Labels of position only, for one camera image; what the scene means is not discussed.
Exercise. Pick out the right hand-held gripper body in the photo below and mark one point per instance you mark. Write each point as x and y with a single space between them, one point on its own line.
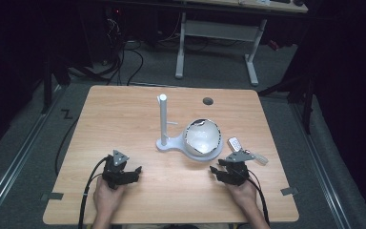
236 173

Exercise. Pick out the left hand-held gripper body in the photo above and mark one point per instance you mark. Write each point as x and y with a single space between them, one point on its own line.
116 173

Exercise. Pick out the person's right hand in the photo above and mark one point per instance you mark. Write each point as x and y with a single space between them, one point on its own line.
246 195

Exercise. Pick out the person's left hand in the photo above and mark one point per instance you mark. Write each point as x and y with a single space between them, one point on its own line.
106 198

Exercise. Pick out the small white key fob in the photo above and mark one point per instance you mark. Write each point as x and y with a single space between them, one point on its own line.
234 144

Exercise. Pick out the white round bowl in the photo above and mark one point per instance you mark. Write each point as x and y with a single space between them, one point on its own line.
201 138

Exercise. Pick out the grey tape piece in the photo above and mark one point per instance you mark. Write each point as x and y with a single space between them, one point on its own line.
289 191
52 196

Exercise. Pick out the white stand with pole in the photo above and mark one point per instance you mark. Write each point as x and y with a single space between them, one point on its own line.
163 120

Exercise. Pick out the dark round table grommet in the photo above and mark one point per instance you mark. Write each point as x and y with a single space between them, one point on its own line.
207 101

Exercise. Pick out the black metal stand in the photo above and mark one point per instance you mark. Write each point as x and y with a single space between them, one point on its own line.
47 86
307 105

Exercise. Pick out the small red object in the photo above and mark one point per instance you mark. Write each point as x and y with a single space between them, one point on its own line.
274 45

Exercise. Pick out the white-legged wooden desk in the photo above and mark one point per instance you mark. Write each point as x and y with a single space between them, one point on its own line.
219 30

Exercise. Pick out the metal floor rail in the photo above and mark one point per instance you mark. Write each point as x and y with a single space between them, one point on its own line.
16 152
321 165

